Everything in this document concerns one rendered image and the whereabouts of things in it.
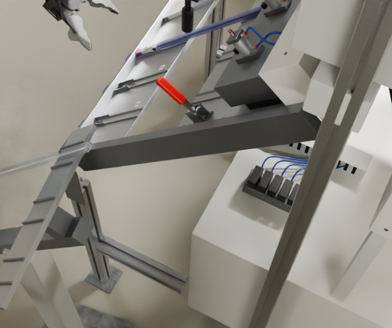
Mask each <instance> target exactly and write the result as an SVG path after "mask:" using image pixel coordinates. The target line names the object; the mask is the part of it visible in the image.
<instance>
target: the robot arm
mask: <svg viewBox="0 0 392 328"><path fill-rule="evenodd" d="M45 1H46V2H45V3H44V4H43V5H42V6H43V7H44V8H45V9H46V10H47V11H48V12H49V13H50V14H51V15H52V16H53V17H54V18H55V19H56V20H57V21H60V20H63V21H64V22H65V23H66V24H67V25H68V26H69V28H70V29H69V31H68V37H69V39H70V40H71V41H79V42H80V43H81V45H82V46H83V47H84V48H86V49H87V50H89V51H91V50H92V45H91V41H90V40H89V38H88V36H87V32H86V31H85V30H84V28H83V21H82V19H81V17H80V16H77V15H74V13H73V11H74V10H75V11H76V12H78V11H80V7H79V6H80V5H81V4H82V3H85V2H87V1H88V2H89V3H90V6H92V7H95V8H100V7H102V8H106V9H108V10H109V11H110V12H112V13H115V14H119V11H118V10H117V8H116V7H115V6H114V4H113V3H112V2H111V1H110V0H45ZM49 10H50V11H49ZM51 12H52V13H53V14H54V15H55V16H56V17H55V16H54V15H53V14H52V13H51Z"/></svg>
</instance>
